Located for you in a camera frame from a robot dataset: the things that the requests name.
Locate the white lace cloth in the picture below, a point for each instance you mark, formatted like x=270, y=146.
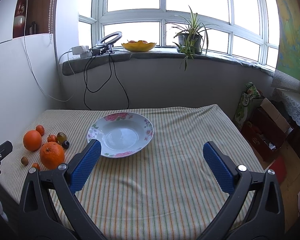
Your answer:
x=291, y=102

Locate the large orange with stem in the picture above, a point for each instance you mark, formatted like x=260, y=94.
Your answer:
x=52, y=155

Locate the white floral plate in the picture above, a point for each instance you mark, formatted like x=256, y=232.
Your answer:
x=121, y=134

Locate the wall map poster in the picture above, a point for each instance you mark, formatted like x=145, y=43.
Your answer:
x=287, y=72

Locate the large smooth orange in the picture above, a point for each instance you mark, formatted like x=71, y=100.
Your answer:
x=32, y=140

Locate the potted spider plant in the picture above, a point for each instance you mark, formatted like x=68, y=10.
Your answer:
x=193, y=37

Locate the green grape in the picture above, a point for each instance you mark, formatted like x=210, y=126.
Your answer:
x=61, y=137

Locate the brown longan fruit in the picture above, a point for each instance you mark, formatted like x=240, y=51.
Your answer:
x=24, y=161

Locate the black ring light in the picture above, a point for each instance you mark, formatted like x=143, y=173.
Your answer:
x=106, y=44

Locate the small tangerine with stem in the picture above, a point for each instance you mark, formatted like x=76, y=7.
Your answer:
x=52, y=138

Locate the white power strip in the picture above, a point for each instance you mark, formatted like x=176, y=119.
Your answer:
x=82, y=51

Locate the cardboard box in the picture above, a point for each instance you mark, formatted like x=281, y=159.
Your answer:
x=266, y=130

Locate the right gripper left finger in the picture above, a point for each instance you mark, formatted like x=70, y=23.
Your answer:
x=49, y=208

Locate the green snack bag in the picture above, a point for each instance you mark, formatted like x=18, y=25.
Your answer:
x=250, y=99

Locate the yellow fruit bowl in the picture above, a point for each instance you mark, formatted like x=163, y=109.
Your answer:
x=138, y=46

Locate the small orange kumquat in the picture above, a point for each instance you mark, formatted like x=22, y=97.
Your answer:
x=36, y=165

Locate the dark cherry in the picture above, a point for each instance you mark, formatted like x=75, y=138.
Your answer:
x=65, y=144

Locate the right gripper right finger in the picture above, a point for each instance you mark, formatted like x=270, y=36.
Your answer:
x=254, y=208

